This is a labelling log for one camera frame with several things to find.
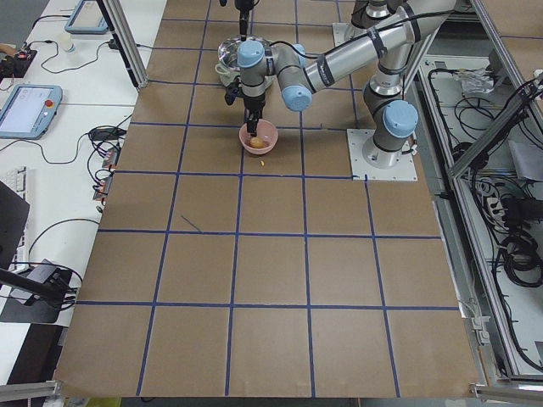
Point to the blue teach pendant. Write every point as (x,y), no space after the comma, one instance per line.
(29,111)
(86,19)

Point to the near blue teach pendant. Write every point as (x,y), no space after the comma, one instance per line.
(29,111)

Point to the white keyboard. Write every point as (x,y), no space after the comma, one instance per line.
(16,180)

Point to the black monitor stand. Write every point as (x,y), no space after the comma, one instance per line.
(39,291)

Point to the far blue teach pendant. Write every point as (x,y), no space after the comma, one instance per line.
(86,19)

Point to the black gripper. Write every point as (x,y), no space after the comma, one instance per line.
(243,9)
(254,103)

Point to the aluminium frame post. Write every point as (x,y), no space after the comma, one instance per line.
(122,34)

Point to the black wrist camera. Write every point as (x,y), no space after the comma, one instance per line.
(232,92)

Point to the white paper cup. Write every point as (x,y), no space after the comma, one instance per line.
(66,42)

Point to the pink bowl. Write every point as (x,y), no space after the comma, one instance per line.
(266,131)

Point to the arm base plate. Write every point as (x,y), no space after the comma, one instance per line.
(342,32)
(369,163)

